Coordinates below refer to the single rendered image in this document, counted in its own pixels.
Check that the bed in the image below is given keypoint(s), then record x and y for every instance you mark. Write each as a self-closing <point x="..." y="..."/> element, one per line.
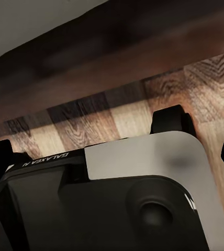
<point x="56" y="51"/>

